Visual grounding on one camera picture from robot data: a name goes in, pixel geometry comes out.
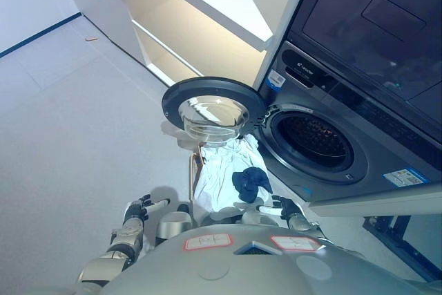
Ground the blue white energy sticker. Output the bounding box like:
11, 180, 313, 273
382, 169, 425, 187

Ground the round glass washing machine door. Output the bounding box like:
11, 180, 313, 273
161, 76, 266, 148

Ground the grey front-load washing machine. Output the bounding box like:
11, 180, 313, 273
257, 41, 442, 203

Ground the dark blue garment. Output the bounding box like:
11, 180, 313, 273
231, 167, 274, 204

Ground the white fabric wooden-frame laundry hamper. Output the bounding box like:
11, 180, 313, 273
161, 120, 274, 223

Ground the red-bordered white torso label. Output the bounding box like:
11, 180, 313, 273
182, 233, 233, 251
270, 235, 321, 252

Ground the white open shelf cabinet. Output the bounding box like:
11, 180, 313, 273
51, 0, 317, 91

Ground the black metal stand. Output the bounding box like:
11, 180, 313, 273
362, 215, 442, 283

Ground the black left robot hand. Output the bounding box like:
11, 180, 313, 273
124, 195, 171, 221

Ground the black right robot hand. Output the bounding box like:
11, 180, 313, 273
258, 196, 300, 222

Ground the silver robot torso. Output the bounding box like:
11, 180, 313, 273
20, 224, 442, 295

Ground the white barcode sticker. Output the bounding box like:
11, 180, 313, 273
268, 69, 288, 86

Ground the dark stacked dryer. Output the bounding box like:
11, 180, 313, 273
285, 0, 442, 116

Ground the white crumpled garment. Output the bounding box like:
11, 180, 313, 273
237, 134, 260, 158

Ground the white washing machine platform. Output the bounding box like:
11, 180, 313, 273
308, 191, 442, 218

